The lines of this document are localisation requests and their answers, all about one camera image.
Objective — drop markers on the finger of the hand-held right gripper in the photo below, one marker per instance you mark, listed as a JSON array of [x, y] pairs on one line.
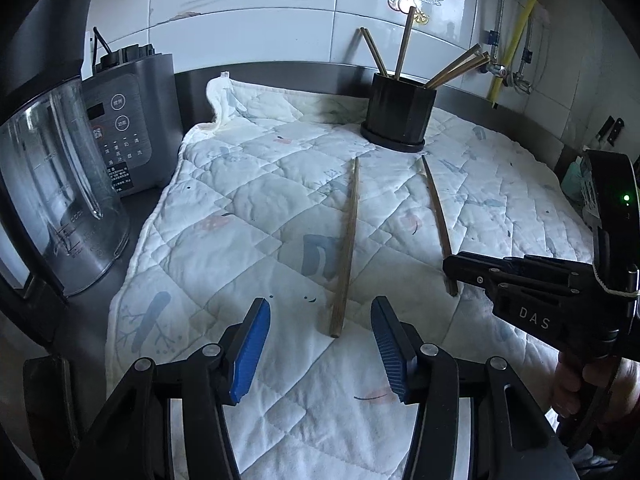
[[470, 272], [550, 263]]

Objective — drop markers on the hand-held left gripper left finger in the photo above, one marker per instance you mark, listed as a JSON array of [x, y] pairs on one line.
[[250, 350]]

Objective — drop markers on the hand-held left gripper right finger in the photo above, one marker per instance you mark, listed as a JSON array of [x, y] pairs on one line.
[[387, 350]]

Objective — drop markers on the black ribbed utensil holder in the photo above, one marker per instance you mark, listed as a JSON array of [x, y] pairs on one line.
[[395, 115]]

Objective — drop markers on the person's right hand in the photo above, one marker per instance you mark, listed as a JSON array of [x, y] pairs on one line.
[[567, 385]]

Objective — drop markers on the teal cup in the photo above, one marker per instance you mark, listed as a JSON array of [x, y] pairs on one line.
[[575, 177]]

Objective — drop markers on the white quilted cloth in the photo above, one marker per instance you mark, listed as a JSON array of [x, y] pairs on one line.
[[250, 200]]

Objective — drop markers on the metal pipe valve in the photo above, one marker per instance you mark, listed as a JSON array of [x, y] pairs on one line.
[[520, 82], [497, 70]]

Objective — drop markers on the dark brown object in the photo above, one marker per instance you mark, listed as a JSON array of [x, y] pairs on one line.
[[47, 410]]

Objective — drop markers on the blue pipe clamp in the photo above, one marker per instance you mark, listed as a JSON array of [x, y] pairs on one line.
[[526, 53], [493, 37]]

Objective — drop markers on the glass blender jug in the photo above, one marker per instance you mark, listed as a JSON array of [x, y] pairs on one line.
[[50, 185]]

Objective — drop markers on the grey blender base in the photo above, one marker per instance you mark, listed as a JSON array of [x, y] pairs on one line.
[[150, 110]]

